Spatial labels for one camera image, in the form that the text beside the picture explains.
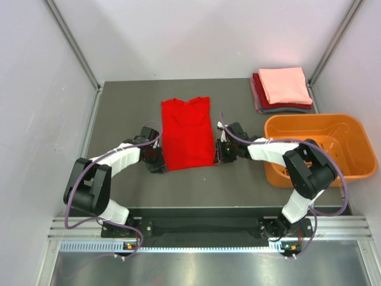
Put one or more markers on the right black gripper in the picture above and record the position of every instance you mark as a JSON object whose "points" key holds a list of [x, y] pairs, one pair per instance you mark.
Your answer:
{"points": [[219, 157]]}

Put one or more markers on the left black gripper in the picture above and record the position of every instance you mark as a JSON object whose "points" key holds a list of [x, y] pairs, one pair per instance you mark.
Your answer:
{"points": [[160, 164]]}

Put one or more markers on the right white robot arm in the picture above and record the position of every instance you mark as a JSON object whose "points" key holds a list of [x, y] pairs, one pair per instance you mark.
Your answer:
{"points": [[310, 169]]}

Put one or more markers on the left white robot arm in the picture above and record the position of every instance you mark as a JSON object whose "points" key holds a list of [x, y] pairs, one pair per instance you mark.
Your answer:
{"points": [[89, 186]]}

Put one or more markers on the folded dark red t shirt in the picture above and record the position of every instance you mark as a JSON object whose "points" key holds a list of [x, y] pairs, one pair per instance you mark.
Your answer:
{"points": [[264, 103]]}

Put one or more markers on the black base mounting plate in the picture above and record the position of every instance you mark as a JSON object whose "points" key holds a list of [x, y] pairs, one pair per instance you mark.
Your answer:
{"points": [[199, 215]]}

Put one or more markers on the folded pink t shirt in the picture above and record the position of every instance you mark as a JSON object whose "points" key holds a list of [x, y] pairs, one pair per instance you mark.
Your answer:
{"points": [[285, 86]]}

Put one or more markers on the orange plastic basket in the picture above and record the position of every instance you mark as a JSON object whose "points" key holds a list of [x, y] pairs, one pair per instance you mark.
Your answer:
{"points": [[341, 136]]}

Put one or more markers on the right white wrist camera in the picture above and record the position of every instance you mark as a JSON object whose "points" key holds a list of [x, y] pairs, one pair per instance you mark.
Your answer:
{"points": [[220, 127]]}

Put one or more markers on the aluminium rail profile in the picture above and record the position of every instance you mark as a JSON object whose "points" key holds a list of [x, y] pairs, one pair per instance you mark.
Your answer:
{"points": [[326, 228]]}

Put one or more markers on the left aluminium frame post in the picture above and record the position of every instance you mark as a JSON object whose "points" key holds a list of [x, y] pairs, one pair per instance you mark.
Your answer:
{"points": [[71, 41]]}

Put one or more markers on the aluminium frame post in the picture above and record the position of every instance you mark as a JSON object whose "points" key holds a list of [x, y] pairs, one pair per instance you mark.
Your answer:
{"points": [[335, 40], [71, 41]]}

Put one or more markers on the right aluminium frame post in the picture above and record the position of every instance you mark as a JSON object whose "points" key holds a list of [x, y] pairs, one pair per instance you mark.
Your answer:
{"points": [[335, 40]]}

